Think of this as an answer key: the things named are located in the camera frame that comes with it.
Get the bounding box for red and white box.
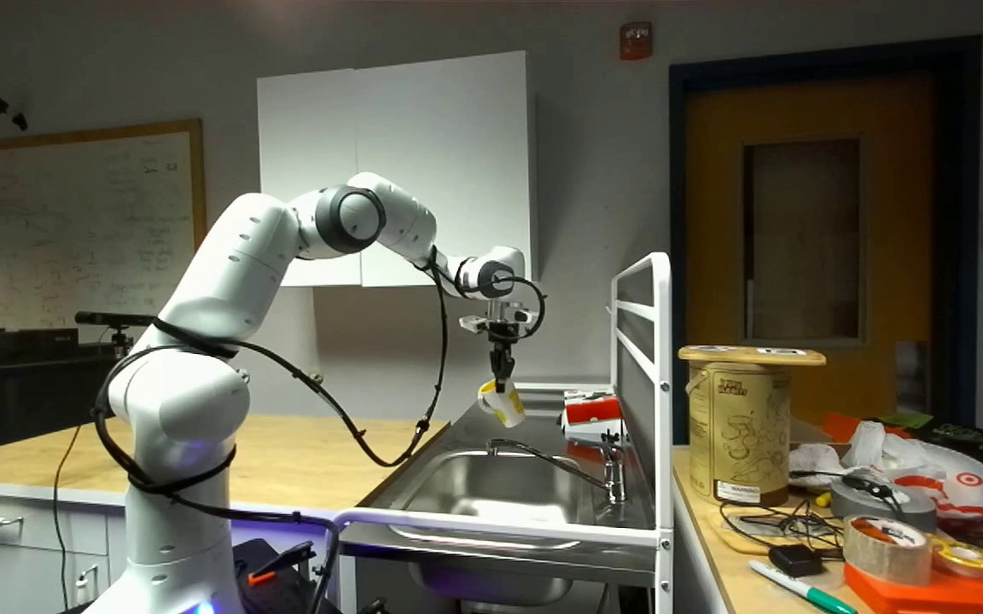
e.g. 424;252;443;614
561;393;631;451

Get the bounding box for stainless steel sink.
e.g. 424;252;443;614
334;380;676;588

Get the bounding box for chrome sink faucet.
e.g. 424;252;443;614
487;426;635;512

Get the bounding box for grey tape roll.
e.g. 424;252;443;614
828;473;919;526

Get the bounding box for yellow paper cup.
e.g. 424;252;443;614
476;375;531;432

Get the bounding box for orange door with window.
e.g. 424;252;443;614
685;73;937;429

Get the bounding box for white metal rack frame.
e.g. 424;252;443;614
608;249;678;614

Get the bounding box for red fire alarm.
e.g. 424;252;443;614
619;20;657;64

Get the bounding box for round gold tin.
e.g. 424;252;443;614
930;539;983;584

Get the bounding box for green white marker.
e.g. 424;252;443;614
749;556;859;614

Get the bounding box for dark door frame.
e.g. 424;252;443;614
666;34;983;442

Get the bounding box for brown packing tape roll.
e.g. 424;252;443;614
839;512;937;590

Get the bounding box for white plastic bag red logo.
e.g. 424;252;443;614
789;418;983;528

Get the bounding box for black camera on tripod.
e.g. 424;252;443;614
72;307;160;358

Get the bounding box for black tangled cables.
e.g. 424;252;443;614
717;481;851;556

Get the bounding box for white wall cabinet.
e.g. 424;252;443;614
258;47;537;290

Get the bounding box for orange flat box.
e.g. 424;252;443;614
845;564;983;614

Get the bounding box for white drawer cabinet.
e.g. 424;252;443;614
0;481;129;614

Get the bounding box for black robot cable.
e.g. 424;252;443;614
89;249;549;614

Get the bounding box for small black box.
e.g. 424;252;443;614
768;541;828;580

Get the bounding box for black equipment case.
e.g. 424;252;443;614
0;323;129;459

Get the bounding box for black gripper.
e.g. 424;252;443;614
480;317;525;394

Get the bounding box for black and red device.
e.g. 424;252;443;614
231;537;330;614

